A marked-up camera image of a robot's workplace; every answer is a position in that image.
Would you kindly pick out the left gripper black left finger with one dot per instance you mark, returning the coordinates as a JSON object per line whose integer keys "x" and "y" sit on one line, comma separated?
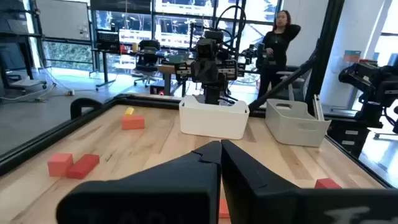
{"x": 161, "y": 193}

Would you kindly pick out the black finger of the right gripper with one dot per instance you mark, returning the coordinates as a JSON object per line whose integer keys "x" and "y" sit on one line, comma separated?
{"x": 198, "y": 72}
{"x": 211, "y": 72}

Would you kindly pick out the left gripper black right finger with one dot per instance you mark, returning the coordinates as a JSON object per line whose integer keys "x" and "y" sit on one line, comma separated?
{"x": 267, "y": 199}

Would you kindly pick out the orange rectangular block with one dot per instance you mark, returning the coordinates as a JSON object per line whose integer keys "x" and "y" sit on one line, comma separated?
{"x": 224, "y": 208}
{"x": 133, "y": 122}

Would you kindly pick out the red cube block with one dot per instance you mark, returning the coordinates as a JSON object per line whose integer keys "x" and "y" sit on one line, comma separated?
{"x": 326, "y": 184}

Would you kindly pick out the yellow cylinder block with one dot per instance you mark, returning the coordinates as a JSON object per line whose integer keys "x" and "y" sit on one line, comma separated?
{"x": 129, "y": 111}

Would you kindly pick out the red rectangular block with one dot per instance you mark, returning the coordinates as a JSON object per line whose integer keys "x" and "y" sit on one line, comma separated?
{"x": 84, "y": 166}

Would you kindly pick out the orange cube block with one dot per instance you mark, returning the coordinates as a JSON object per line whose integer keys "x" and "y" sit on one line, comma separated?
{"x": 59, "y": 165}

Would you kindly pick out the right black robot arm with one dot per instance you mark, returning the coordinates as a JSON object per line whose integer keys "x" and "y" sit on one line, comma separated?
{"x": 213, "y": 93}

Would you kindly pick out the background black robot arm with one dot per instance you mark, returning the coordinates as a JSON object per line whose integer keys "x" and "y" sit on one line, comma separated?
{"x": 373, "y": 84}
{"x": 253, "y": 54}

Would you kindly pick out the wooden background desk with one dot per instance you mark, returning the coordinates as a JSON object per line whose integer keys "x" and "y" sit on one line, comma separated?
{"x": 168, "y": 69}

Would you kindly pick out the white plastic bin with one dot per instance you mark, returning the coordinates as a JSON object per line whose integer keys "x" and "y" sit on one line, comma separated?
{"x": 214, "y": 119}

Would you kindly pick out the black office chair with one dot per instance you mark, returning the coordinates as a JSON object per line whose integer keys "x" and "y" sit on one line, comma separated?
{"x": 148, "y": 60}

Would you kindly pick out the standing person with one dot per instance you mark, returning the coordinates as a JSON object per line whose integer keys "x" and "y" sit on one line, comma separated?
{"x": 276, "y": 46}

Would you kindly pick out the gray plastic bin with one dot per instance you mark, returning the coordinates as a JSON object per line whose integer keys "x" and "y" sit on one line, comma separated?
{"x": 295, "y": 127}

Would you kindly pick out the black monitor on stand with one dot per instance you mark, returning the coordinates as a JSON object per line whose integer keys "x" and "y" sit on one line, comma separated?
{"x": 107, "y": 40}

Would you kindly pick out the silver aluminium extrusion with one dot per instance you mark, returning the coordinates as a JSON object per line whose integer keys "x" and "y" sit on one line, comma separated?
{"x": 318, "y": 107}

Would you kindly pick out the black drawer cabinet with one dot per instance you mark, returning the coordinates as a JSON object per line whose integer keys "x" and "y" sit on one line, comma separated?
{"x": 345, "y": 133}

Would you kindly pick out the orange and teal boxes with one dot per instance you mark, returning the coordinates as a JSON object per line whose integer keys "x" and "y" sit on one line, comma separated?
{"x": 352, "y": 56}

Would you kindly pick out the whiteboard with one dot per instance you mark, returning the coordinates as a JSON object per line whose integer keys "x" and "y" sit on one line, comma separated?
{"x": 62, "y": 18}

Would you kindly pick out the dark shelving cart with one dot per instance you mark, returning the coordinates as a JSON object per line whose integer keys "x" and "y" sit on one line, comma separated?
{"x": 18, "y": 34}

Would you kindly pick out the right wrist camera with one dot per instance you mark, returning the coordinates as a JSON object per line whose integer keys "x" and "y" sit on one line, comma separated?
{"x": 206, "y": 48}

